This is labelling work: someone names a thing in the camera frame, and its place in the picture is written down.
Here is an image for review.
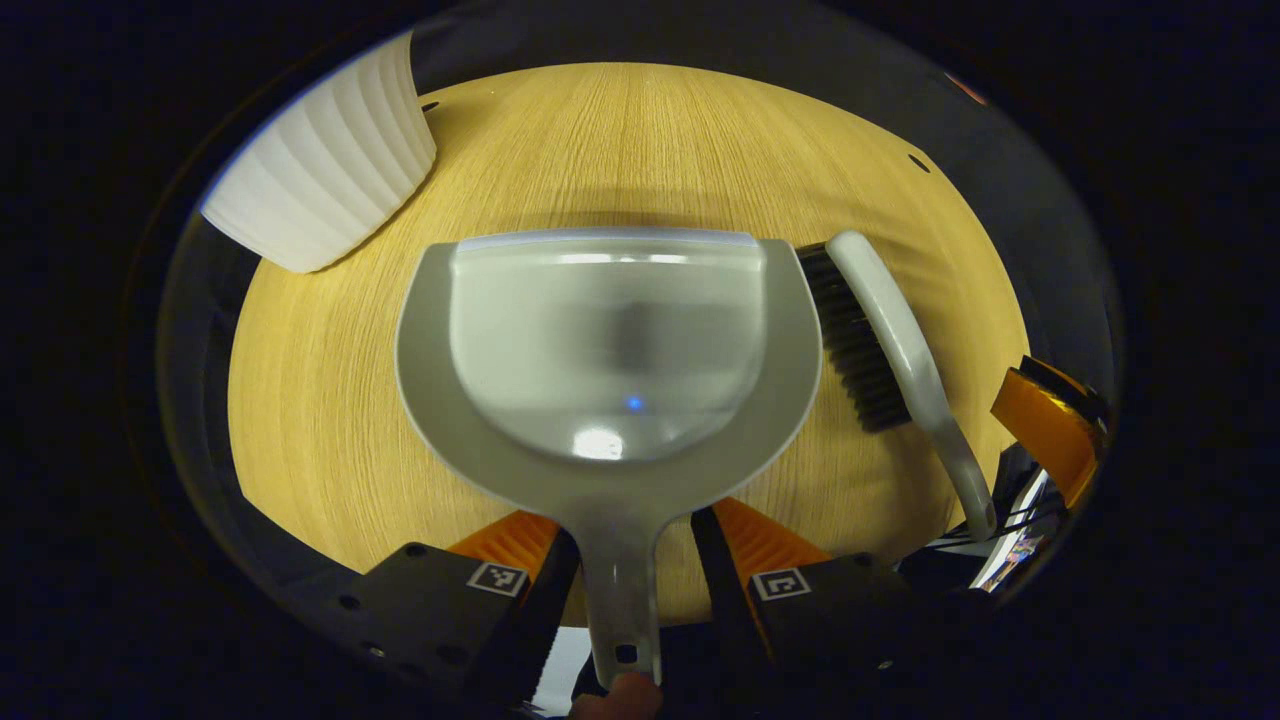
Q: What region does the grey plastic dustpan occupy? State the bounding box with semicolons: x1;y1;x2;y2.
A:
395;227;824;691

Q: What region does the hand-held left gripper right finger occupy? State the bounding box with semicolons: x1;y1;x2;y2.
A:
690;497;961;701

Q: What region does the white ribbed garbage bin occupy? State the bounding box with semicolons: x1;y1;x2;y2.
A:
200;30;438;274

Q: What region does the wooden desktop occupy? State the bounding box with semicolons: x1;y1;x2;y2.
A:
228;62;1031;629

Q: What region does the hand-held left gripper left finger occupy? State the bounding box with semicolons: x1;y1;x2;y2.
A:
335;510;583;711

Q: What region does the small grey broom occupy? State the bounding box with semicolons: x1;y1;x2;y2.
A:
795;230;999;543

